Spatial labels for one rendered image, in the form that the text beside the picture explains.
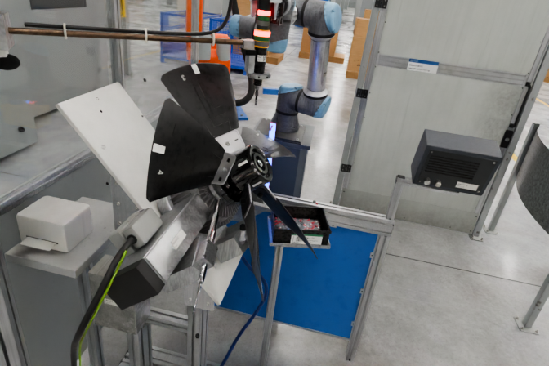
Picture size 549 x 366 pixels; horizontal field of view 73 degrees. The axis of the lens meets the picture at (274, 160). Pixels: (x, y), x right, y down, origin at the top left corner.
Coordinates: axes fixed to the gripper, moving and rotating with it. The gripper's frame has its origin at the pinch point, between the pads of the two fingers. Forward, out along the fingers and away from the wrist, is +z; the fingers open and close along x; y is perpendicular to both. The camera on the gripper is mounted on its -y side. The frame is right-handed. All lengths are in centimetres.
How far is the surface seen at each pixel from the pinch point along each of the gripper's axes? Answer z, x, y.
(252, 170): 12.5, -4.4, 42.5
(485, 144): -38, -78, 41
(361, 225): -37, -43, 84
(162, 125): 31.1, 12.1, 26.3
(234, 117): -1.3, 5.7, 33.5
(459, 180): -35, -73, 55
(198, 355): 15, 8, 118
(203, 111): 2.5, 13.9, 32.0
